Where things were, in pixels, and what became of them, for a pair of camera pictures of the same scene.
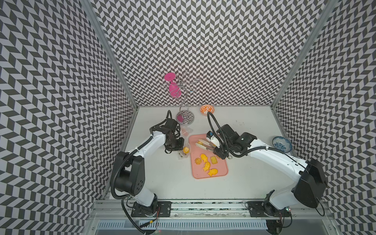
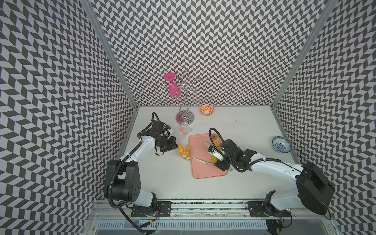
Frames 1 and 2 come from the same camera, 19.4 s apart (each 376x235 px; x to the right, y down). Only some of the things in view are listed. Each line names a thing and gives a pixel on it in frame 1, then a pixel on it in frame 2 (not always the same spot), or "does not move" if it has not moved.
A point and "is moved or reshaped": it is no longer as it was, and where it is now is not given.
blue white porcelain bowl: (282, 144) does not move
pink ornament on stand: (174, 90) does not move
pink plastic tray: (205, 163) does not move
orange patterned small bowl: (205, 108) does not move
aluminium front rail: (100, 209) does not move
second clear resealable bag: (185, 130) does not move
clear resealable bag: (186, 151) is moved or reshaped
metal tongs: (205, 145) → (200, 161)
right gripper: (217, 151) → (228, 155)
